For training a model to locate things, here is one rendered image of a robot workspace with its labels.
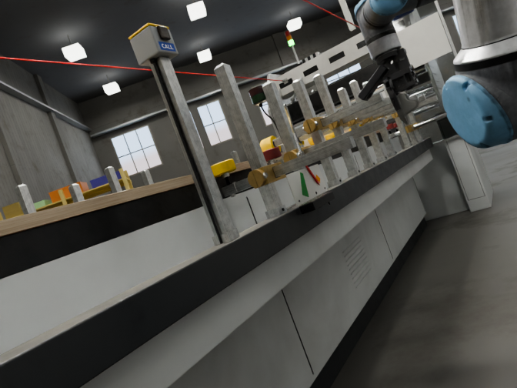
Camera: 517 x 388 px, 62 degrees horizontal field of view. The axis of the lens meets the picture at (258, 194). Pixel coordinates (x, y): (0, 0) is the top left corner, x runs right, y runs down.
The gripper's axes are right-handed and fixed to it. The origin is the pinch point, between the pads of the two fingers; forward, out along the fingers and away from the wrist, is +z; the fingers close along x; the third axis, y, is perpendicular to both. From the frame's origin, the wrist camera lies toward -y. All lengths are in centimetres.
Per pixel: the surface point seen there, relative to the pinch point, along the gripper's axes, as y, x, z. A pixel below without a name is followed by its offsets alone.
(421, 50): -16, 247, -56
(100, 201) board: -54, -70, -6
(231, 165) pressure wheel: -46, -26, -6
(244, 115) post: -33.7, -30.1, -16.9
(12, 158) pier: -824, 386, -239
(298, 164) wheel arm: -25.0, -26.7, 1.2
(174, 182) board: -54, -44, -6
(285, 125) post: -34.2, -6.0, -13.0
